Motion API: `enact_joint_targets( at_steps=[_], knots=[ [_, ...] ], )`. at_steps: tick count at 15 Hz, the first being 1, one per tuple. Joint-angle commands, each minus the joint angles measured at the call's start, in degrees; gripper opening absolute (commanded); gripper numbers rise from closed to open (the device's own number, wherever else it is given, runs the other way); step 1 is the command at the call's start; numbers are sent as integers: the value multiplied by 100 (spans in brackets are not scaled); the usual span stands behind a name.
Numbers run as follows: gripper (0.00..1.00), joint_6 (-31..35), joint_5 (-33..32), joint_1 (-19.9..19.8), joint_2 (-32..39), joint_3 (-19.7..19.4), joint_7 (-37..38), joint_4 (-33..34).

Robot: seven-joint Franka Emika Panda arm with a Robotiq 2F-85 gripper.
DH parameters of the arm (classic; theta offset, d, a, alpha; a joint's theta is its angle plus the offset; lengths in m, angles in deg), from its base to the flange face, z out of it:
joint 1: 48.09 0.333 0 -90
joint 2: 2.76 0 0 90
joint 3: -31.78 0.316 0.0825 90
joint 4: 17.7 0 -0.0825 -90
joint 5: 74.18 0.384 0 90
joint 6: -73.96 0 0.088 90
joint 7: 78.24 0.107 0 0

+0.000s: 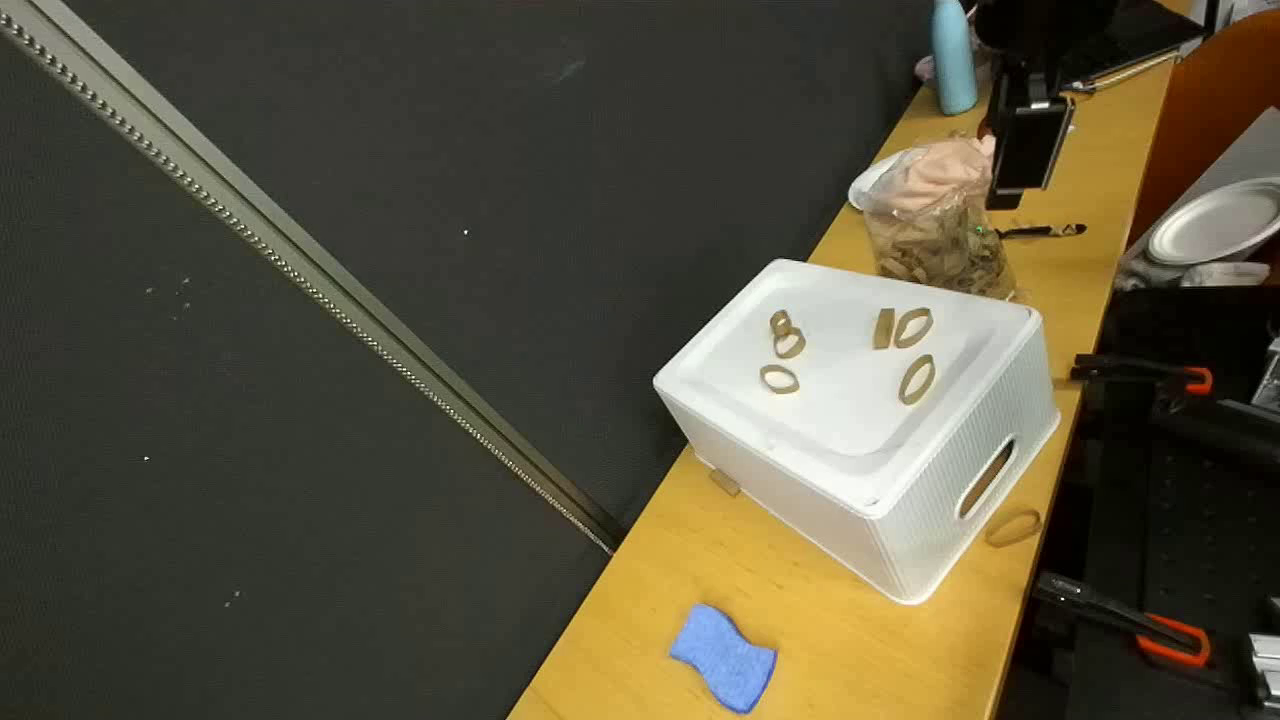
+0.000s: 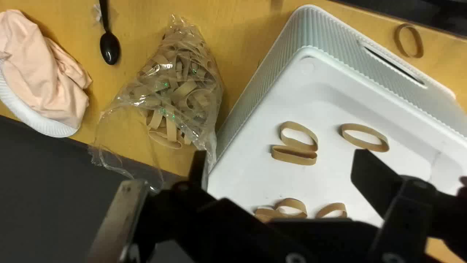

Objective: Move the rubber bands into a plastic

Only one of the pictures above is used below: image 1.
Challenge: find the grey metal rail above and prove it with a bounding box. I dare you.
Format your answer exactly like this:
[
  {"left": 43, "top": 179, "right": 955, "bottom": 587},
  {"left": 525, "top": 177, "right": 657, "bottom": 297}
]
[{"left": 0, "top": 0, "right": 624, "bottom": 555}]

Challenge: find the white plastic storage bin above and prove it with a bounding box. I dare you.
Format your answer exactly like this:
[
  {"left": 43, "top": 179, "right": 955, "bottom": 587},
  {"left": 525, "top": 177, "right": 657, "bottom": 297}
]
[{"left": 646, "top": 254, "right": 1064, "bottom": 609}]

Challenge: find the white flat lid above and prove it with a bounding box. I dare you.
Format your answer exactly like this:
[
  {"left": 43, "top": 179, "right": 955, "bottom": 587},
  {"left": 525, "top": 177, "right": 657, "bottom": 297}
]
[{"left": 1174, "top": 254, "right": 1271, "bottom": 292}]

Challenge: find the light blue bottle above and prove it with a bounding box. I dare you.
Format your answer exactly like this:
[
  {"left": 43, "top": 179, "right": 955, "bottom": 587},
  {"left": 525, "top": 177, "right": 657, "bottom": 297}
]
[{"left": 928, "top": 0, "right": 980, "bottom": 119}]

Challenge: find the black orange bar clamp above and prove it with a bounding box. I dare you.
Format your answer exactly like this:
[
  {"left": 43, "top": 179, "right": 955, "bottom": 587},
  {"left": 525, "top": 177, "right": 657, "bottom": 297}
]
[
  {"left": 1067, "top": 349, "right": 1219, "bottom": 400},
  {"left": 1036, "top": 570, "right": 1217, "bottom": 672}
]

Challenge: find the black laptop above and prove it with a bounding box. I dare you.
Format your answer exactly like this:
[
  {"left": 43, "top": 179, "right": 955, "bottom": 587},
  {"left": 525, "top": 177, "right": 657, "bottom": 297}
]
[{"left": 1064, "top": 0, "right": 1211, "bottom": 97}]

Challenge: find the blue sponge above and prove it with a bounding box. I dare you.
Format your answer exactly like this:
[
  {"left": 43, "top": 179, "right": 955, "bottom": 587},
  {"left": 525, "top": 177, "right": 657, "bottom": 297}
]
[{"left": 665, "top": 600, "right": 779, "bottom": 715}]

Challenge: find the black perforated table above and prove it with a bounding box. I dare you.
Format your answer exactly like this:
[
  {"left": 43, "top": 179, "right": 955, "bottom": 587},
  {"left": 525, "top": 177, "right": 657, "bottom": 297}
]
[{"left": 994, "top": 282, "right": 1280, "bottom": 720}]

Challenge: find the pale pink cloth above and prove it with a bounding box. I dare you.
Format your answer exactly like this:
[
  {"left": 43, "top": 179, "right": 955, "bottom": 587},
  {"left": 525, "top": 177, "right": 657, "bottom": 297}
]
[{"left": 884, "top": 131, "right": 999, "bottom": 225}]

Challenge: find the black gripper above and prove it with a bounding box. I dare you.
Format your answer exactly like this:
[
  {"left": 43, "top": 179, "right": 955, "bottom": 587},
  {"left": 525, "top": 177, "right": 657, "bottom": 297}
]
[{"left": 976, "top": 0, "right": 1089, "bottom": 212}]

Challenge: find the white paper plate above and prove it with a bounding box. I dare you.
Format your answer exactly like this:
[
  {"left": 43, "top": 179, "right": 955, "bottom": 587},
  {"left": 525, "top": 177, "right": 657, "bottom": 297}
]
[{"left": 1145, "top": 177, "right": 1280, "bottom": 273}]

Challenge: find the black spoon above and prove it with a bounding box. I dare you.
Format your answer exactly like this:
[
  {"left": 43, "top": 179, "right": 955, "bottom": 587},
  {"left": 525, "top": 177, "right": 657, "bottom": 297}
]
[{"left": 990, "top": 221, "right": 1093, "bottom": 243}]

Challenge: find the clear bag of snacks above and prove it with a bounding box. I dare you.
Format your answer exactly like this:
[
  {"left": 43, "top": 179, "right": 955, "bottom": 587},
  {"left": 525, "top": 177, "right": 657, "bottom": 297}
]
[{"left": 846, "top": 137, "right": 1025, "bottom": 303}]

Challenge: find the brown wooden board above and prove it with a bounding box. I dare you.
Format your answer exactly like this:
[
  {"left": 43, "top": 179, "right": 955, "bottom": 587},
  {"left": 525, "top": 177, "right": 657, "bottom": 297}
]
[{"left": 1128, "top": 2, "right": 1280, "bottom": 251}]

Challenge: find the white metal bracket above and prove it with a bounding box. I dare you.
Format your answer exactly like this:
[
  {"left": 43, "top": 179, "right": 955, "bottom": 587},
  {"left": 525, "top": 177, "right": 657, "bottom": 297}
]
[{"left": 1244, "top": 630, "right": 1280, "bottom": 712}]

